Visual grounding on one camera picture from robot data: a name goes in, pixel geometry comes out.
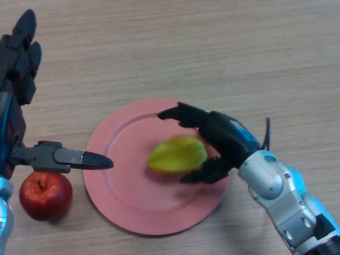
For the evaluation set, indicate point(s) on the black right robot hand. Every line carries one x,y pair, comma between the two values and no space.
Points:
225,140

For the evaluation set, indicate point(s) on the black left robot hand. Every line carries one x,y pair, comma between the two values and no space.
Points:
10,119

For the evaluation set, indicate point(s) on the yellow starfruit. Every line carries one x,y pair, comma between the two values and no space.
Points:
178,155

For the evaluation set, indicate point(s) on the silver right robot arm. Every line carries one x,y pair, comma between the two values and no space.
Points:
287,202

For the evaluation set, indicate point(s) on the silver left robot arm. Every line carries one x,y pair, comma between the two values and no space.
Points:
5,212

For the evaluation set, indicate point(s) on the pink round plate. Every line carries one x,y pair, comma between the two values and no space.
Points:
132,199

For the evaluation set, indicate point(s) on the red apple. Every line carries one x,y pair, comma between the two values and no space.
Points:
45,196

